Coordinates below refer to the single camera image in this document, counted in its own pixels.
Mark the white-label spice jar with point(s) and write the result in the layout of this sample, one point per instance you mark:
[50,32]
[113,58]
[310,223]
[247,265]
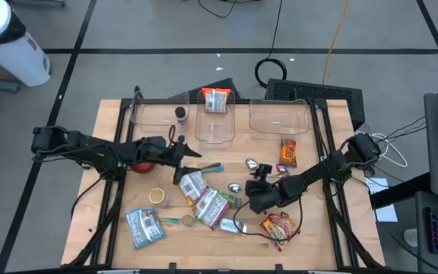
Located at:
[230,225]

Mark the yellow ramen packet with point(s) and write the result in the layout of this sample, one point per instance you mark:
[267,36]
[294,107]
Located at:
[193,187]

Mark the black perforated metal case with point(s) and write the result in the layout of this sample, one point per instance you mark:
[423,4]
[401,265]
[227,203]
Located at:
[318,91]

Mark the orange ramen packet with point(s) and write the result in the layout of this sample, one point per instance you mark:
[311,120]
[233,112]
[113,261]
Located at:
[216,102]

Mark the black-lid spice jar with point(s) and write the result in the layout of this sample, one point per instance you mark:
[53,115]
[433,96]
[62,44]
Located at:
[181,114]

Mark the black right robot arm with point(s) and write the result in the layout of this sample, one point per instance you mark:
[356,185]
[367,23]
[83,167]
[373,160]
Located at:
[318,173]

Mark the red ramen packet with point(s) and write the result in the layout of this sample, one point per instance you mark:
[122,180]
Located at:
[280,230]

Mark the black table clamp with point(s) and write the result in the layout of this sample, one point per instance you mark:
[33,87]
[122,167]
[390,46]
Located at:
[172,268]
[278,269]

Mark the cork-stoppered glass jar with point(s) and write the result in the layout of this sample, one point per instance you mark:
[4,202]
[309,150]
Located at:
[188,220]

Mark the grey computer mouse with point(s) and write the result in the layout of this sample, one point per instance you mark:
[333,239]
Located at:
[411,237]

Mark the white trash bin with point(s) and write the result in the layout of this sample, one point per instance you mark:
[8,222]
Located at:
[17,61]

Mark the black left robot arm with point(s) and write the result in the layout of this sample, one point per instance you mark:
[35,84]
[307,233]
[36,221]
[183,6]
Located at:
[89,146]

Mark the red and black bowl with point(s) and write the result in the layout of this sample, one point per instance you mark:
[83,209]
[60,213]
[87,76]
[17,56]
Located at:
[143,168]

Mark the orange candy bar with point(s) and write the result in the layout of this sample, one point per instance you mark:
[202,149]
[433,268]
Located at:
[288,152]

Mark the narrow clear plastic bin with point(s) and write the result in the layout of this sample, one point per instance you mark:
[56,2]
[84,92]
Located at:
[215,129]

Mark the white paper sheet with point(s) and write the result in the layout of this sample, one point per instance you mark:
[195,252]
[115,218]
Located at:
[384,213]

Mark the tan round cup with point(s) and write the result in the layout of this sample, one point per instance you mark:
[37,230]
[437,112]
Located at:
[157,196]

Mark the green ramen packet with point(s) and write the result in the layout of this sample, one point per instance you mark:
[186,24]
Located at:
[211,207]

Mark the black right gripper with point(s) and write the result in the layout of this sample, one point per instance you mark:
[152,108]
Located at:
[270,196]

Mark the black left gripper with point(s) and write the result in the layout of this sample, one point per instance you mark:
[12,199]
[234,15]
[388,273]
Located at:
[162,150]

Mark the blue ramen packet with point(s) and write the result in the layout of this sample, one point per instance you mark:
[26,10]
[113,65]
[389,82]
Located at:
[145,228]

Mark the wide clear plastic bin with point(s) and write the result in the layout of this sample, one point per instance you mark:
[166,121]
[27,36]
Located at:
[280,118]
[154,114]

